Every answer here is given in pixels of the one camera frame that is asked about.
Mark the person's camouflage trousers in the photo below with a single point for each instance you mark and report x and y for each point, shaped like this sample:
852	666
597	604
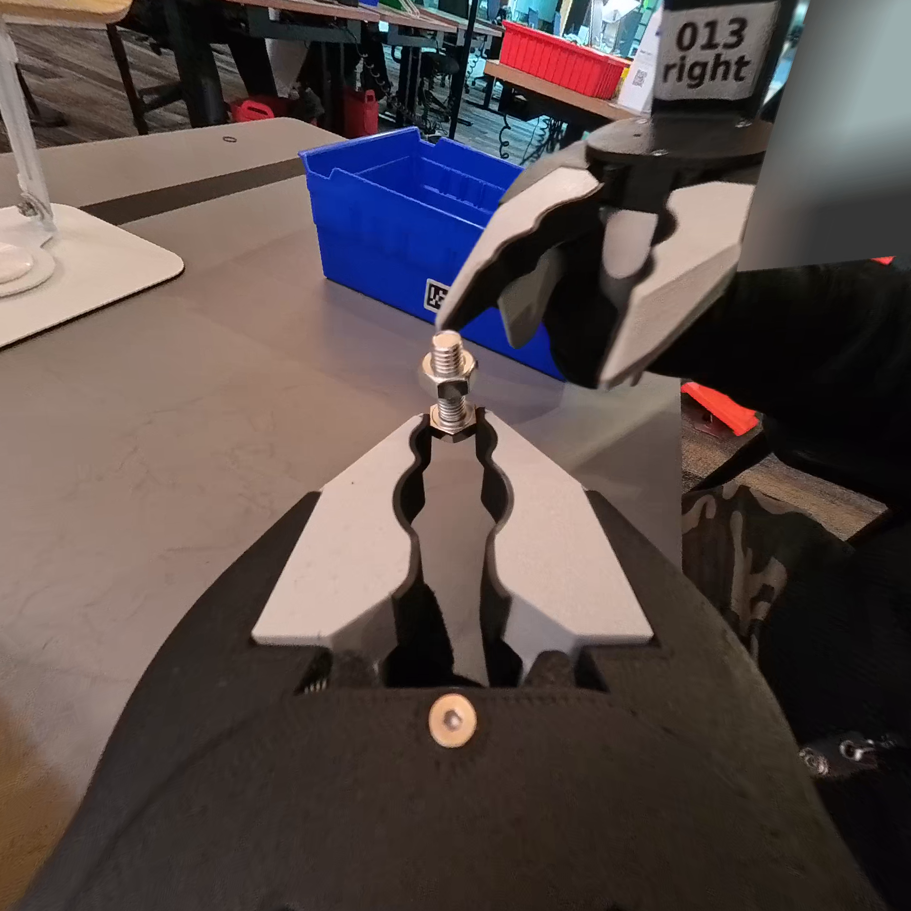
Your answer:
719	541

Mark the dark table slot cover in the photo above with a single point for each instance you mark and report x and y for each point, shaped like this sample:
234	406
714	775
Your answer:
199	188

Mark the silver hex bolt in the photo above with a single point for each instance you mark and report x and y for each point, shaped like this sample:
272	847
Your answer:
450	413

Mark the white plastic bag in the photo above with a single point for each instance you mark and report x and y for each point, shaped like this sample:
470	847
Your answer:
288	71

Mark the red storage bin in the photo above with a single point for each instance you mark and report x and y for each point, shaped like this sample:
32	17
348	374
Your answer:
562	57

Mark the black floor pole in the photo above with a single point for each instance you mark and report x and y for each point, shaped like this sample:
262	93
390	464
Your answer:
462	71

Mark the blue storage bin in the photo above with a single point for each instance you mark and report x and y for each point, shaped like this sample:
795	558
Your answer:
370	235

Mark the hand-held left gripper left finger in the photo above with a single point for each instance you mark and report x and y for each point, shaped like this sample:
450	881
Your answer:
341	562

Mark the red bag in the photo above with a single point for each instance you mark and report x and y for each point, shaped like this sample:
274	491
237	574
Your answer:
255	110
361	114

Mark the white board stand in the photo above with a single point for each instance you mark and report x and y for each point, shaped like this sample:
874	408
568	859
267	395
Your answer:
107	270

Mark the person's right forearm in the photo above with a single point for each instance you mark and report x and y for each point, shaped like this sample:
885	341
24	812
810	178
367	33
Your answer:
818	370

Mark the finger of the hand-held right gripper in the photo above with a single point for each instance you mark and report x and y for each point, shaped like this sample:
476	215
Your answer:
512	220
697	256

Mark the silver hex nut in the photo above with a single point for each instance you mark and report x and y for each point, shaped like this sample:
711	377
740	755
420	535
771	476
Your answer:
452	388

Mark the white carton box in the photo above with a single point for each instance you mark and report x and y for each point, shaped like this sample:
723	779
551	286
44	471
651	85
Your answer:
638	78

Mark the black badge reel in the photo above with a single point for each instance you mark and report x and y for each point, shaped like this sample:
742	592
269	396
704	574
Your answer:
850	749

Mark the brown edged desk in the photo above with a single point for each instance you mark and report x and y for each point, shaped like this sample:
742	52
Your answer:
299	14
562	96

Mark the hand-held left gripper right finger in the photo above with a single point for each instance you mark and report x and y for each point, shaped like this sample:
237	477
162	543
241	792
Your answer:
569	562

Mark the person's right hand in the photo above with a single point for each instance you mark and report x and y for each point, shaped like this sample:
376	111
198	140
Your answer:
583	313

